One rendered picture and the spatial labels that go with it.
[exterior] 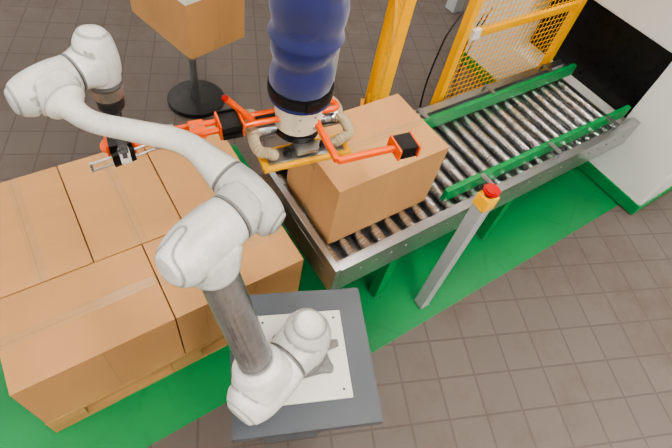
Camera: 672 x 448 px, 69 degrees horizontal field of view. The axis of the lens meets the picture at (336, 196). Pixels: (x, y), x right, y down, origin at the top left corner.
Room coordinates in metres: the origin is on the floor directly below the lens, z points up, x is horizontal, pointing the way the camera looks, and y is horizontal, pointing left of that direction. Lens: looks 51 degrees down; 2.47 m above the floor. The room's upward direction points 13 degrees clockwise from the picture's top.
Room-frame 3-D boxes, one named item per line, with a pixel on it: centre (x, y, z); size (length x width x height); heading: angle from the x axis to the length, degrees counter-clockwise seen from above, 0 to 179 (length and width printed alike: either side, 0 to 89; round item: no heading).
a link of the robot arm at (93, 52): (0.95, 0.69, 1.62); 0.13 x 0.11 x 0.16; 153
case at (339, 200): (1.60, -0.10, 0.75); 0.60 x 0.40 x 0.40; 133
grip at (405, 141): (1.25, -0.19, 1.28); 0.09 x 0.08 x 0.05; 33
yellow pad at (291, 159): (1.22, 0.15, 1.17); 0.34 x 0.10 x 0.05; 123
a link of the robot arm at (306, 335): (0.63, -0.01, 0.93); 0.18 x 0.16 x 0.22; 153
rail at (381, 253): (1.90, -0.93, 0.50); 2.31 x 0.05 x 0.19; 133
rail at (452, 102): (2.38, -0.49, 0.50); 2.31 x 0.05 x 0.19; 133
